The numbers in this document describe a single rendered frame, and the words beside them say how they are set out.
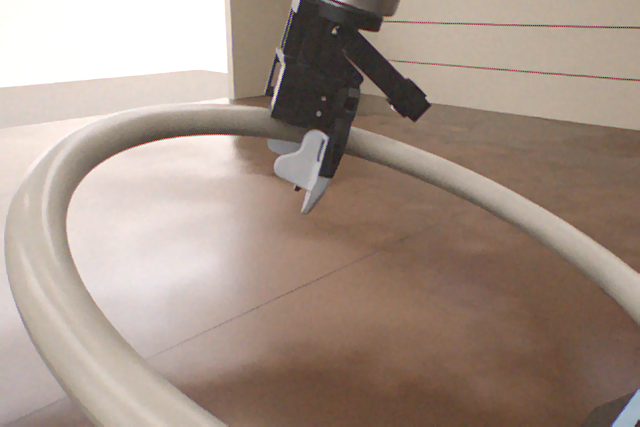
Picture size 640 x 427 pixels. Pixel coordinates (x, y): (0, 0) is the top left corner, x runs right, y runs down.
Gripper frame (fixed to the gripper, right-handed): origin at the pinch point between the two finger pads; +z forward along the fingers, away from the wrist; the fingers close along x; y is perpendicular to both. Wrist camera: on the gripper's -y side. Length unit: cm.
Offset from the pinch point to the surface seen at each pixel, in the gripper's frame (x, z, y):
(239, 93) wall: -733, 207, -85
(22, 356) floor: -137, 153, 47
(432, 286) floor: -165, 110, -123
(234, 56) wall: -737, 161, -67
